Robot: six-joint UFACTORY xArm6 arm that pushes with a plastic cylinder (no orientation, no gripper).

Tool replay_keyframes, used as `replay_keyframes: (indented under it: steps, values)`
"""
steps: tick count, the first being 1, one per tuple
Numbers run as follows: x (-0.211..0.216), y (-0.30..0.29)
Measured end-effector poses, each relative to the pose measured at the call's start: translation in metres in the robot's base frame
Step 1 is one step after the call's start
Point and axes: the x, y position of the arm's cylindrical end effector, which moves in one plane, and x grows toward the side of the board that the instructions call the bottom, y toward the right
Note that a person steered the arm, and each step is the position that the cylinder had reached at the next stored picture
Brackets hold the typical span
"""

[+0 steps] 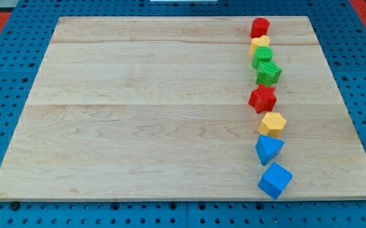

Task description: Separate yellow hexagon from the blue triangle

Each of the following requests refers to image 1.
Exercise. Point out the yellow hexagon block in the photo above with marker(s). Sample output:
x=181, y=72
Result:
x=272, y=124

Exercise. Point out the blue triangle block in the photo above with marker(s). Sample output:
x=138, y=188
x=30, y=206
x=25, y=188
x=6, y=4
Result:
x=268, y=148

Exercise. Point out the red star block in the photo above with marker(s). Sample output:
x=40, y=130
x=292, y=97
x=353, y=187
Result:
x=263, y=98

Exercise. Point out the green star block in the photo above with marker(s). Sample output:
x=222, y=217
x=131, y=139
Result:
x=268, y=73

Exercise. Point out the blue cube block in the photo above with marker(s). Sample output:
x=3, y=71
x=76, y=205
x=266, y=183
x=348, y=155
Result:
x=275, y=180

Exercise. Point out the green cylinder block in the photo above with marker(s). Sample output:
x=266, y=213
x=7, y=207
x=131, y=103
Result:
x=262, y=54

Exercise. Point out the yellow heart block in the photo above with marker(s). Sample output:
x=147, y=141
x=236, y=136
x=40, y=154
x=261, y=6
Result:
x=257, y=42

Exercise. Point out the red cylinder block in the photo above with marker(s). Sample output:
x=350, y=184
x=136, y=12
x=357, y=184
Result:
x=260, y=27

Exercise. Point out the wooden board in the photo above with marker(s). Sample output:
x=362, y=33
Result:
x=156, y=109

